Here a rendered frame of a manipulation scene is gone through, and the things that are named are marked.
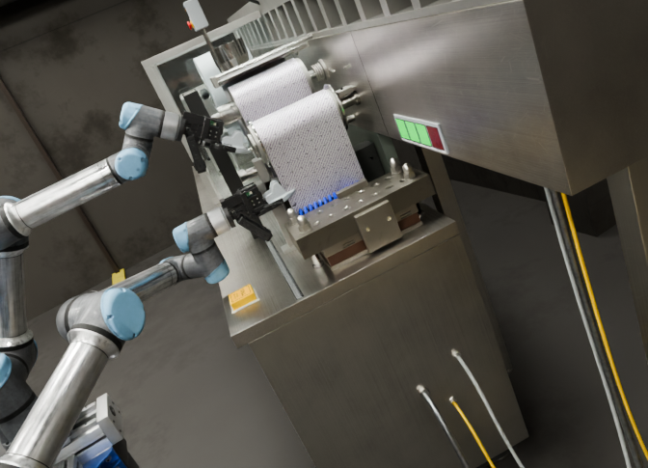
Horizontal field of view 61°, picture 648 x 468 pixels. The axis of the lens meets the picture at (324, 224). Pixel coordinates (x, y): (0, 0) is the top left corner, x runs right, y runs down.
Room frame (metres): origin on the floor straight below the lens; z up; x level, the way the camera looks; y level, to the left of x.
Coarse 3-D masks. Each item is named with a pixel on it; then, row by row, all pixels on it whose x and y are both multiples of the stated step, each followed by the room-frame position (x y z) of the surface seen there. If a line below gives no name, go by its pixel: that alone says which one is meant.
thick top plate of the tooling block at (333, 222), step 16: (384, 176) 1.52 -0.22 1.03; (400, 176) 1.46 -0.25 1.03; (368, 192) 1.44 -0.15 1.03; (384, 192) 1.39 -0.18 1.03; (400, 192) 1.37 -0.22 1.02; (416, 192) 1.37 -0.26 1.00; (432, 192) 1.38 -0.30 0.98; (320, 208) 1.48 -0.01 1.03; (336, 208) 1.43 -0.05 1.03; (352, 208) 1.37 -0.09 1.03; (400, 208) 1.37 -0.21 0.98; (288, 224) 1.47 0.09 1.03; (320, 224) 1.36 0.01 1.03; (336, 224) 1.34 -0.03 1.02; (352, 224) 1.35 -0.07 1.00; (304, 240) 1.33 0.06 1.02; (320, 240) 1.33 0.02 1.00; (336, 240) 1.34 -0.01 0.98; (304, 256) 1.33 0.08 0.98
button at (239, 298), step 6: (246, 288) 1.42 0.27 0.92; (252, 288) 1.42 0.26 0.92; (234, 294) 1.41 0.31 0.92; (240, 294) 1.39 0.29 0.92; (246, 294) 1.38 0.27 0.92; (252, 294) 1.37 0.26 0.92; (234, 300) 1.37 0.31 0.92; (240, 300) 1.37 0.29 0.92; (246, 300) 1.37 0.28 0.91; (252, 300) 1.37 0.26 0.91; (234, 306) 1.36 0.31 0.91; (240, 306) 1.36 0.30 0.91
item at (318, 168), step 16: (304, 144) 1.54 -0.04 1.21; (320, 144) 1.55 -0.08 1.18; (336, 144) 1.55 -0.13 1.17; (272, 160) 1.53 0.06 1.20; (288, 160) 1.53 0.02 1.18; (304, 160) 1.54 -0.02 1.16; (320, 160) 1.55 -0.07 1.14; (336, 160) 1.55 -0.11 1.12; (352, 160) 1.56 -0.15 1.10; (288, 176) 1.53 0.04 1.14; (304, 176) 1.54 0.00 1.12; (320, 176) 1.54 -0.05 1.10; (336, 176) 1.55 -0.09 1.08; (352, 176) 1.55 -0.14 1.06; (304, 192) 1.53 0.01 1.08; (320, 192) 1.54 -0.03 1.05
